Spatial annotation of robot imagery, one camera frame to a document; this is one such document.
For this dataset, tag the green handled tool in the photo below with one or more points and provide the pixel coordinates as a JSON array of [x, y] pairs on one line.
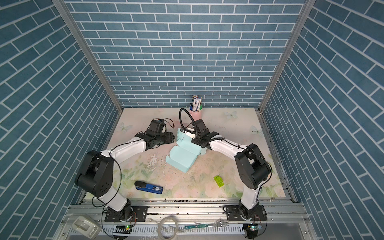
[[195, 226]]

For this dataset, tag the white plastic holder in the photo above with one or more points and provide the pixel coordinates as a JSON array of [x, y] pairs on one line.
[[86, 226]]

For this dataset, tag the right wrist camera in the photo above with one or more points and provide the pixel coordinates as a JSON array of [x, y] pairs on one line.
[[190, 132]]

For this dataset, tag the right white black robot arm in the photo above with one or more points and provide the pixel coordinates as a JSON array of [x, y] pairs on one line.
[[254, 170]]

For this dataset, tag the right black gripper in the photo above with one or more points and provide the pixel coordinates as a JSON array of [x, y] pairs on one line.
[[195, 141]]

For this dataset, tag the light blue paper box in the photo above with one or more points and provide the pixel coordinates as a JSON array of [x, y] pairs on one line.
[[184, 154]]

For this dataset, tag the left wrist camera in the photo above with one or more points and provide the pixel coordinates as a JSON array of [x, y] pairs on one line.
[[157, 126]]

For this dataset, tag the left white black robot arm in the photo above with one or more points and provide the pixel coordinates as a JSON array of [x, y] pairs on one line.
[[96, 172]]

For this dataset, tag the metal fork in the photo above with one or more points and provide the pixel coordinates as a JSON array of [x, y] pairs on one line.
[[217, 224]]

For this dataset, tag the green plastic block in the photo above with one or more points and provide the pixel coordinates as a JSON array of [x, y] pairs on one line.
[[219, 181]]

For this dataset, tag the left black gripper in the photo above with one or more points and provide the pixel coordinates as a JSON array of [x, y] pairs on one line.
[[169, 138]]

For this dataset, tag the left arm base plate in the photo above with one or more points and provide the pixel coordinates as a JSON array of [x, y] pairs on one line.
[[127, 214]]

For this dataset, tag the blue black stapler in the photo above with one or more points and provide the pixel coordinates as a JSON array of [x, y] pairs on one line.
[[145, 187]]

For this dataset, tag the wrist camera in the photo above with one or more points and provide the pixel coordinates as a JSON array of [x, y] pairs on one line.
[[190, 132], [157, 126]]

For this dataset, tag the pink pen holder cup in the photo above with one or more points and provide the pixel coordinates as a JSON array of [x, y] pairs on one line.
[[196, 115]]

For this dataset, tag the aluminium frame rail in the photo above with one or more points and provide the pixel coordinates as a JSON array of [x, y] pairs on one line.
[[167, 219]]

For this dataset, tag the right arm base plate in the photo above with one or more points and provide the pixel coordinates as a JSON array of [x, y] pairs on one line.
[[236, 213]]

